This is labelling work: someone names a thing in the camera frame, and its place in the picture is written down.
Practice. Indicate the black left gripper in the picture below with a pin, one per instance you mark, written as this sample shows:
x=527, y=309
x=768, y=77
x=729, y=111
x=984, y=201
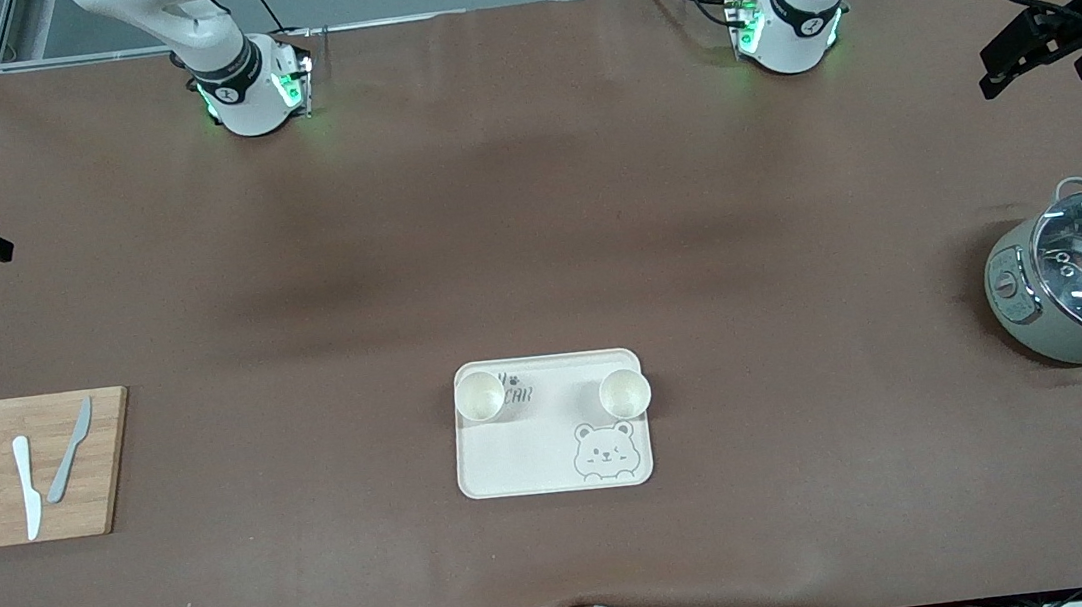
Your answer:
x=1072, y=27

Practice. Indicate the white IKEA cup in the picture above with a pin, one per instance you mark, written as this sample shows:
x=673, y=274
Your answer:
x=480, y=396
x=625, y=393

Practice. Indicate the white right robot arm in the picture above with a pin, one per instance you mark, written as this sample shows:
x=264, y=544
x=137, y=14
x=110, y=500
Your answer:
x=239, y=94

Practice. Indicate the grey plastic knife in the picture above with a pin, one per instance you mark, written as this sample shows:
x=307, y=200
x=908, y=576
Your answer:
x=69, y=454

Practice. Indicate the white plastic knife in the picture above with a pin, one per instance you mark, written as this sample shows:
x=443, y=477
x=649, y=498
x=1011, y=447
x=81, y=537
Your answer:
x=28, y=488

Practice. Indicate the grey-green electric cooking pot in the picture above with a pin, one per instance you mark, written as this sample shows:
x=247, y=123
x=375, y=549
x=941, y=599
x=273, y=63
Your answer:
x=1018, y=326

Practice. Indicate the wooden cutting board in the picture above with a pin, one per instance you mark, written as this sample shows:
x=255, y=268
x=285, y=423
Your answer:
x=0, y=516

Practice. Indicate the cream bear print tray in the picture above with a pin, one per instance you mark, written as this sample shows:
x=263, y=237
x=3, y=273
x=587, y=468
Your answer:
x=537, y=455

